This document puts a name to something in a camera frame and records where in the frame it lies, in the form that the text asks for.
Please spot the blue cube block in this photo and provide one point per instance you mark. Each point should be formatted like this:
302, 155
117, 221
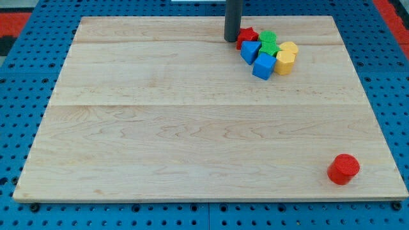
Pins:
264, 66

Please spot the green cylinder block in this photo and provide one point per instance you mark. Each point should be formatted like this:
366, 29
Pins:
267, 36

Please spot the blue triangle block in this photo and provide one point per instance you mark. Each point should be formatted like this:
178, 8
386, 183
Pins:
249, 51

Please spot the yellow hexagon block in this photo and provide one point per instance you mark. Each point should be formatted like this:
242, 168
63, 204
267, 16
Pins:
285, 62

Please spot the wooden board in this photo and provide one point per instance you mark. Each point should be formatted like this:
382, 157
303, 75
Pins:
164, 110

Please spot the red cylinder block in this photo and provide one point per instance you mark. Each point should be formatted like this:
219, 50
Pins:
343, 169

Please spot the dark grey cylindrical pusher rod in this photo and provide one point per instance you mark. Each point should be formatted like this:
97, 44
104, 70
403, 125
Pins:
233, 14

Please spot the green star block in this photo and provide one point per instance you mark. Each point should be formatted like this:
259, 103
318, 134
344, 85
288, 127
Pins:
269, 48

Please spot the red star block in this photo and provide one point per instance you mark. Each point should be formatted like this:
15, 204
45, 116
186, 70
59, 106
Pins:
246, 34

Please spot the yellow heart block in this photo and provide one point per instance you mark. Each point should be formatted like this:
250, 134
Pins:
289, 46

